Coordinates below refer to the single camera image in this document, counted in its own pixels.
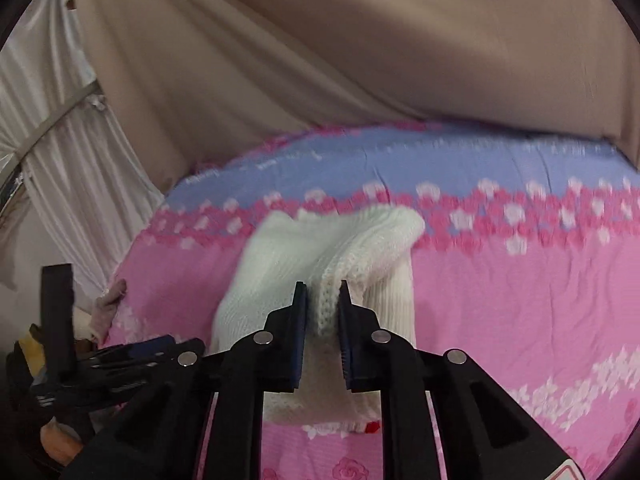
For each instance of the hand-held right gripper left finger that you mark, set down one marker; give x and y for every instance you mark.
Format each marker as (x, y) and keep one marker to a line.
(298, 340)

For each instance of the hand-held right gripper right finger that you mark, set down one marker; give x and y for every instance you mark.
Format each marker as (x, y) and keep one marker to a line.
(346, 345)

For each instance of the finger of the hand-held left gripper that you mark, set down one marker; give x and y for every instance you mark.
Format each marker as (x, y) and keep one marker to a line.
(165, 357)
(150, 346)

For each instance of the white black red knit sweater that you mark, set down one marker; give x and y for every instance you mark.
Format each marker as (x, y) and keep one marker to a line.
(320, 250)

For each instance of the person's left hand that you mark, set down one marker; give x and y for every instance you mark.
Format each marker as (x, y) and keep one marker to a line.
(59, 444)

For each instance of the dusty pink cloth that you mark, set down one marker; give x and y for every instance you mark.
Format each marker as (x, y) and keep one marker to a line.
(111, 305)

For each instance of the white curtain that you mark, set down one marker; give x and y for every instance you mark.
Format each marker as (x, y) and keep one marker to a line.
(65, 160)

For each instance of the pink blue floral bedsheet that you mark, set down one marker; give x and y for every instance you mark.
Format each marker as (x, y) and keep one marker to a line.
(500, 280)

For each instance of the beige curtain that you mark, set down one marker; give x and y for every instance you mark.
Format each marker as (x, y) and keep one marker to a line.
(350, 60)

